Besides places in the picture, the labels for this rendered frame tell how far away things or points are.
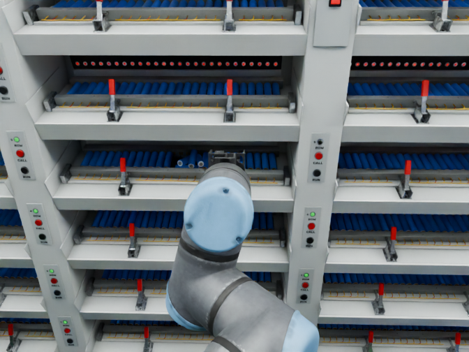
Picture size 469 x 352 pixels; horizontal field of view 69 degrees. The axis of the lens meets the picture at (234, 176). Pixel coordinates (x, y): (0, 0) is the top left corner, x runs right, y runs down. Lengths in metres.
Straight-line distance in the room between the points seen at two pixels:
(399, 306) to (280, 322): 0.78
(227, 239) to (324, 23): 0.49
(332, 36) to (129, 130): 0.48
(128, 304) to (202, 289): 0.67
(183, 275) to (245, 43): 0.48
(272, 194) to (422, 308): 0.59
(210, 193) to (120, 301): 0.76
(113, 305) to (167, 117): 0.61
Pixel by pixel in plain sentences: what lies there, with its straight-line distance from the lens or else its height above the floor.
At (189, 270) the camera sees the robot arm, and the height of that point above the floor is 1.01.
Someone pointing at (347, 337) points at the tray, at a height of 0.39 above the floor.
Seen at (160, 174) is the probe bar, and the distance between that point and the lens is 0.91.
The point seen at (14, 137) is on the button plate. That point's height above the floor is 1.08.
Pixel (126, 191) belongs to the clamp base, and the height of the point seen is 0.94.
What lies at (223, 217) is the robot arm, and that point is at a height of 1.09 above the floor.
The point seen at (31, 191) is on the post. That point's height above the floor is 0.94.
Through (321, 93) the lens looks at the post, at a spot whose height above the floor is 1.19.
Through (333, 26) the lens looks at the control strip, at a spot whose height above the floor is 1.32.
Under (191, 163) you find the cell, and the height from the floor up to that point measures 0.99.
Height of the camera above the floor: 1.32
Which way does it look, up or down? 24 degrees down
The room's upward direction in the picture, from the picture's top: straight up
